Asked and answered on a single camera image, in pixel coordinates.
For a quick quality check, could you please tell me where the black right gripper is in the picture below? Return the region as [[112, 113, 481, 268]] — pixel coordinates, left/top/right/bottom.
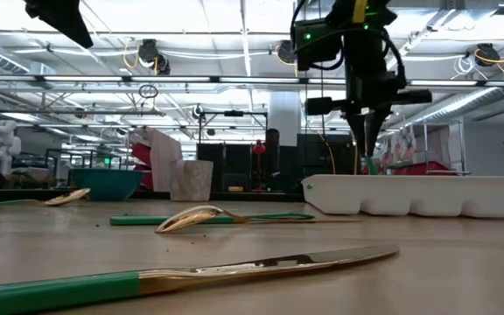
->
[[304, 78, 433, 158]]

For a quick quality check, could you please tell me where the gold knife green handle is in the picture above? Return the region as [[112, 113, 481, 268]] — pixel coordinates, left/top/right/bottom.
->
[[0, 243, 401, 315]]

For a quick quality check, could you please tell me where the black storage cabinet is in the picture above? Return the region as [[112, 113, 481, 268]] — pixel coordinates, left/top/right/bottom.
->
[[296, 133, 358, 177]]

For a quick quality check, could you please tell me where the red bin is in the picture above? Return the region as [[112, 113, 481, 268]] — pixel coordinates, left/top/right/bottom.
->
[[391, 160, 457, 176]]

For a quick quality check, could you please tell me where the white cutlery organizer tray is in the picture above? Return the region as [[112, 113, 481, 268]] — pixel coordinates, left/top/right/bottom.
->
[[300, 173, 504, 221]]

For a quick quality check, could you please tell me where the red desk lamp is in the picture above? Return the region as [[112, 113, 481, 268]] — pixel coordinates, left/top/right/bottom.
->
[[251, 138, 268, 190]]

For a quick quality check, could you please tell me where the white robot figure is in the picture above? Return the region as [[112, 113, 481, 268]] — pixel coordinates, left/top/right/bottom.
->
[[0, 119, 24, 176]]

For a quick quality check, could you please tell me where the black equipment rack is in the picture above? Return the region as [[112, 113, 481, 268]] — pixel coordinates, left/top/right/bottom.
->
[[196, 142, 253, 193]]

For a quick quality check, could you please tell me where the red object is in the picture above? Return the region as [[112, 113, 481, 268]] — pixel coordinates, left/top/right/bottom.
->
[[129, 130, 153, 190]]

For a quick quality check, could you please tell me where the blue bowl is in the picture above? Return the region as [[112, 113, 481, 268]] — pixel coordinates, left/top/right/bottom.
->
[[68, 168, 144, 202]]

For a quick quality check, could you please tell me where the white sheet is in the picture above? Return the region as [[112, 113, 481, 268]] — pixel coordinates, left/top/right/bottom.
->
[[144, 126, 184, 193]]

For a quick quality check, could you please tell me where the grey patterned mug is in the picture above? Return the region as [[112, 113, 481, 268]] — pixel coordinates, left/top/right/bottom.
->
[[168, 159, 214, 203]]

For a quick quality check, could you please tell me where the metal wire rack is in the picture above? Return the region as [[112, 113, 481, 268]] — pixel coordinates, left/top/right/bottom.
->
[[381, 120, 467, 177]]

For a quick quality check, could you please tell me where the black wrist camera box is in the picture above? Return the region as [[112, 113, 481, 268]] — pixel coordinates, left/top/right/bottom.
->
[[292, 17, 346, 72]]

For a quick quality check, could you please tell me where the black ceiling cable reel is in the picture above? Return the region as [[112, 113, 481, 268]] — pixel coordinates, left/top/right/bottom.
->
[[473, 42, 502, 67], [136, 38, 172, 76], [276, 39, 299, 67]]

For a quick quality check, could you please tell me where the overhead frame crossbar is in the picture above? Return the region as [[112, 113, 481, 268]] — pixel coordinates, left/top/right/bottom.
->
[[0, 73, 504, 88]]

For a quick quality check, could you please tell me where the black frame stand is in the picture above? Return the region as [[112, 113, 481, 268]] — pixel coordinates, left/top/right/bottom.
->
[[197, 109, 269, 145]]

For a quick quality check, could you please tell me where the gold spoon green handle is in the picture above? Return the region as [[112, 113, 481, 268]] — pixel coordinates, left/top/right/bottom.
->
[[154, 204, 318, 235], [0, 187, 92, 210]]

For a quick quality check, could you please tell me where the black aluminium table frame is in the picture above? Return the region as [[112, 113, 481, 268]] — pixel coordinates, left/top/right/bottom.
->
[[0, 186, 306, 205]]

